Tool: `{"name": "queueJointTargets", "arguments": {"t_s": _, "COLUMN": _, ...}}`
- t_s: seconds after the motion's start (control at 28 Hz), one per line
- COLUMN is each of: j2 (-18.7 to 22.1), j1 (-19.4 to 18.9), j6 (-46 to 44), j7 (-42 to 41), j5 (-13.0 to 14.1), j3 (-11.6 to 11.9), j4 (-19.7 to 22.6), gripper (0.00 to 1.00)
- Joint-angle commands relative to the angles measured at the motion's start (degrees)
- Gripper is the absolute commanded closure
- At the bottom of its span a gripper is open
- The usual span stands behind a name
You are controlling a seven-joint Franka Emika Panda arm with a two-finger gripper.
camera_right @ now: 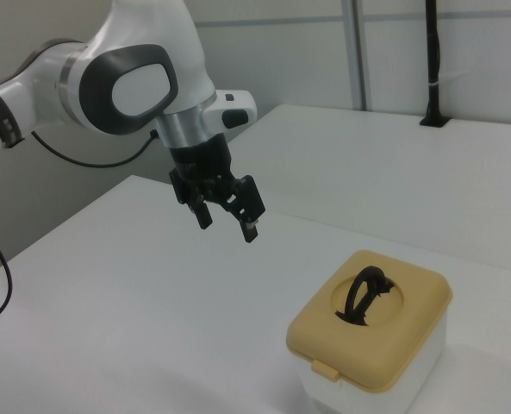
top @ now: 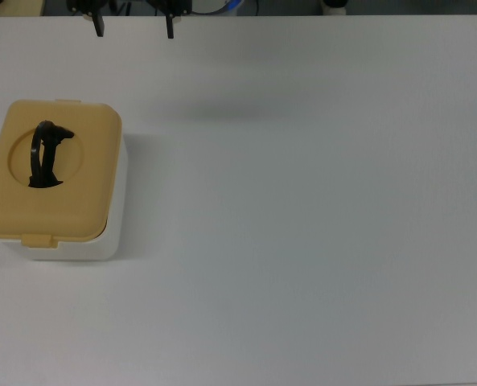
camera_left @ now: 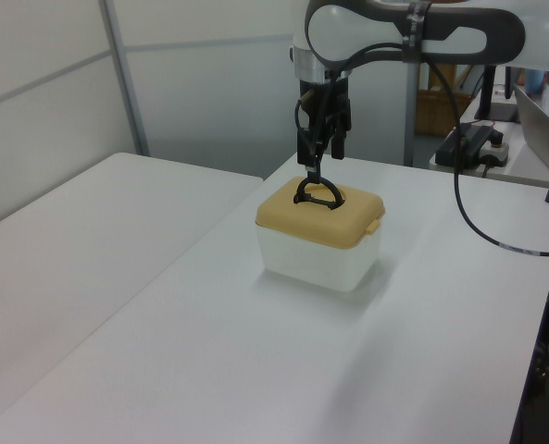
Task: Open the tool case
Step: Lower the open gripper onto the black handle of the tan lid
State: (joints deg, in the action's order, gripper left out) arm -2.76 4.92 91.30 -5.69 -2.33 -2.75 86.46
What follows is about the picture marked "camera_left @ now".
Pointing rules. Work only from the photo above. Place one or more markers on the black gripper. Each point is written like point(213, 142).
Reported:
point(334, 99)

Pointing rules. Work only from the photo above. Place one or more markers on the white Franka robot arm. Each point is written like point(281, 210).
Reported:
point(339, 23)

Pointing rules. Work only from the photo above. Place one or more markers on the white plastic tool case box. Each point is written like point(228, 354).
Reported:
point(311, 263)

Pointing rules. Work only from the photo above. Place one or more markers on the wooden crate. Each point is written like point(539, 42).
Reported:
point(433, 113)

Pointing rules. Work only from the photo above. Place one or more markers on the black power unit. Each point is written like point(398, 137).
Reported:
point(464, 145)

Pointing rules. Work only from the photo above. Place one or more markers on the black monitor stand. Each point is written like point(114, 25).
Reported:
point(489, 99)

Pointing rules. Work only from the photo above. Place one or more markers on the grey emergency stop button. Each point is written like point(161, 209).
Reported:
point(496, 150)

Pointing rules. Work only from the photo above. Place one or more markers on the silver laptop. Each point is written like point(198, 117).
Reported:
point(535, 131)

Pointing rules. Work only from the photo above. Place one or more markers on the blue bottle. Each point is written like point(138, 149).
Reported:
point(534, 83)

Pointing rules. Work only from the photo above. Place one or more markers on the grey partition frame post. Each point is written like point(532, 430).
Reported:
point(409, 115)

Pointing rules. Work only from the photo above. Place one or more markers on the grey partition corner post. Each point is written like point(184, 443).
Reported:
point(125, 78)

